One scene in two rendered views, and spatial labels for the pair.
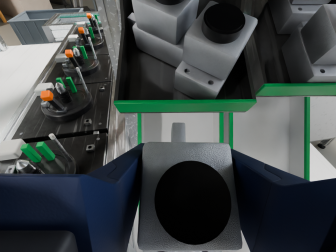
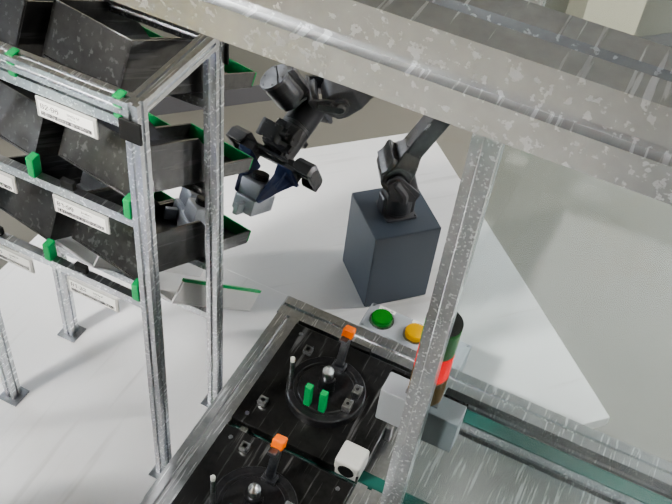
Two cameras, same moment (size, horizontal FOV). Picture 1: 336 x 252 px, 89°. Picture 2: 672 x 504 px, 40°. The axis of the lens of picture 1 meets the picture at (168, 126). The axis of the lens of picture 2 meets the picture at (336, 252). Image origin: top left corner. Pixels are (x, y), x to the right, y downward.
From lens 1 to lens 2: 1.59 m
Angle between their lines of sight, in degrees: 84
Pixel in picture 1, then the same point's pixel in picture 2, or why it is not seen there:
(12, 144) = (346, 454)
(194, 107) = not seen: hidden behind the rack
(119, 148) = (230, 390)
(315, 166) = (22, 277)
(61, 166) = (301, 386)
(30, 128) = (324, 491)
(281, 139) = not seen: hidden behind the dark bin
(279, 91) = (165, 198)
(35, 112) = not seen: outside the picture
